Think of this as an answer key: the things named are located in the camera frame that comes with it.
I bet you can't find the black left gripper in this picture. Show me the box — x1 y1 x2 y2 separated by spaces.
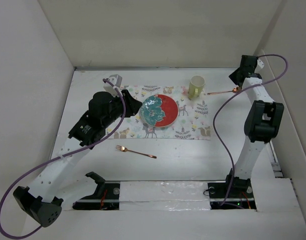
102 89 142 128

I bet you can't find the red and teal plate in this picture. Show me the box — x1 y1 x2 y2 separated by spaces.
139 94 179 128

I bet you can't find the yellow translucent mug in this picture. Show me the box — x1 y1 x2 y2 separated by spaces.
188 75 205 100

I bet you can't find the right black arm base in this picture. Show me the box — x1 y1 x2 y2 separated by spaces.
203 181 257 210

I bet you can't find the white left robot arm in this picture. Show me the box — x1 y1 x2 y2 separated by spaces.
13 89 142 228

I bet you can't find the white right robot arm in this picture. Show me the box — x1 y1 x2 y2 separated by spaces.
224 55 284 197

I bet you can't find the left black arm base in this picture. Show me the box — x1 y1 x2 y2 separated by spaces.
72 172 120 211

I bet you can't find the copper spoon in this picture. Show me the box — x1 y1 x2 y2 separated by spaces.
207 86 242 96

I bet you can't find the copper fork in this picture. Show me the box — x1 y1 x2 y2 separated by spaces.
115 145 157 159

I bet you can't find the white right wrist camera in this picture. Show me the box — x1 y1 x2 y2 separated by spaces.
256 59 265 69

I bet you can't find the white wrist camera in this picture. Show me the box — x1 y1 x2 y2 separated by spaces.
256 59 265 69
103 74 122 96

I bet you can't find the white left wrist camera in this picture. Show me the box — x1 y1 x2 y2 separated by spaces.
103 74 122 96

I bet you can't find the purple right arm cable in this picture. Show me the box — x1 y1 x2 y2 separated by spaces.
212 53 290 207

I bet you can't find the metal table edge rail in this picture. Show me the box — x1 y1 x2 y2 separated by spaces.
75 66 236 72

